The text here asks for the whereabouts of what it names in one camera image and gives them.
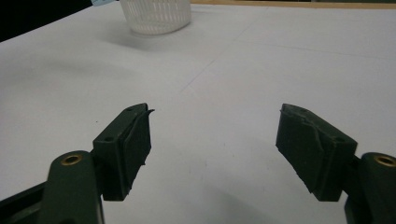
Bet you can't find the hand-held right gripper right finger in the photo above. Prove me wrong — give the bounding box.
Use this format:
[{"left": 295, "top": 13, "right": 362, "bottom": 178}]
[{"left": 275, "top": 103, "right": 359, "bottom": 203}]

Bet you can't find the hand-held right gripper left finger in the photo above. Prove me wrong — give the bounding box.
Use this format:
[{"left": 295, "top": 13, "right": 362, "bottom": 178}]
[{"left": 92, "top": 103, "right": 155, "bottom": 202}]

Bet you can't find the clear plastic basket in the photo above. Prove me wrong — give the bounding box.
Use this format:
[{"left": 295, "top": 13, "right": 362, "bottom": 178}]
[{"left": 119, "top": 0, "right": 192, "bottom": 35}]

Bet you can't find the white table cover sheet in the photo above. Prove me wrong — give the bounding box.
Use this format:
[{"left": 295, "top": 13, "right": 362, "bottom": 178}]
[{"left": 0, "top": 1, "right": 396, "bottom": 224}]

